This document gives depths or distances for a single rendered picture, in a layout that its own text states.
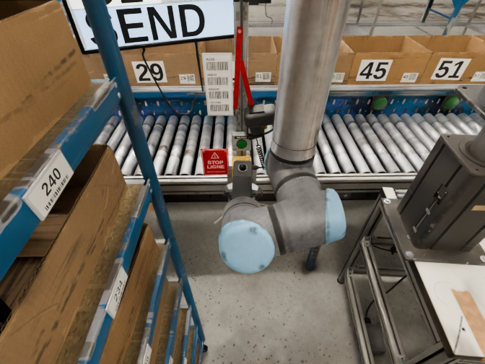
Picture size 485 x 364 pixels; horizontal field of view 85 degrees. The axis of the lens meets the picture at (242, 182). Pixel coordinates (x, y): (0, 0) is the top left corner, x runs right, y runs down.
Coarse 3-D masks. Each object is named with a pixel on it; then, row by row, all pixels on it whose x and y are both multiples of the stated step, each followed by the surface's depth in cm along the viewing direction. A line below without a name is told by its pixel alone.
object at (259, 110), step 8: (272, 104) 86; (248, 112) 83; (256, 112) 83; (264, 112) 83; (272, 112) 82; (248, 120) 84; (256, 120) 84; (264, 120) 84; (272, 120) 84; (256, 128) 87; (264, 128) 89; (248, 136) 90; (256, 136) 89
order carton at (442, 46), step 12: (408, 36) 155; (420, 36) 155; (432, 36) 155; (444, 36) 155; (456, 36) 155; (468, 36) 155; (432, 48) 160; (444, 48) 160; (456, 48) 160; (468, 48) 158; (480, 48) 150; (432, 60) 136; (480, 60) 137; (432, 72) 141; (468, 72) 141
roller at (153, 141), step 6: (162, 120) 145; (156, 126) 139; (162, 126) 142; (156, 132) 135; (150, 138) 132; (156, 138) 133; (150, 144) 128; (156, 144) 130; (150, 150) 125; (138, 168) 115; (138, 174) 113
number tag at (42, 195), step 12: (60, 156) 26; (48, 168) 24; (60, 168) 26; (36, 180) 23; (48, 180) 24; (60, 180) 25; (36, 192) 22; (48, 192) 24; (60, 192) 25; (36, 204) 22; (48, 204) 24
